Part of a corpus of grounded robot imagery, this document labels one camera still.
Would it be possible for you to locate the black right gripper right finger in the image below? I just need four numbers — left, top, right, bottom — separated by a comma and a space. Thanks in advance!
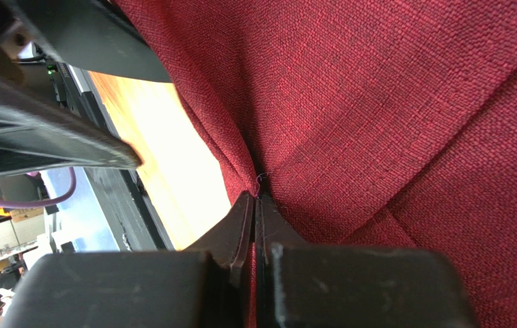
256, 194, 479, 327

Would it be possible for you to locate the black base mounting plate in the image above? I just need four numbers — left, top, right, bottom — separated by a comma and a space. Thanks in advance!
59, 63, 175, 251

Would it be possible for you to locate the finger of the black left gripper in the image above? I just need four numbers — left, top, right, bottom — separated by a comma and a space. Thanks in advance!
8, 0, 171, 83
0, 77, 142, 177

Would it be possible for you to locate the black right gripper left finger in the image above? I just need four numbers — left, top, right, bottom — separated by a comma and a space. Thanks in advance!
1, 192, 255, 327

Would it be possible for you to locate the dark red cloth napkin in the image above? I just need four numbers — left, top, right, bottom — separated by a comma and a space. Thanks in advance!
118, 1, 517, 327

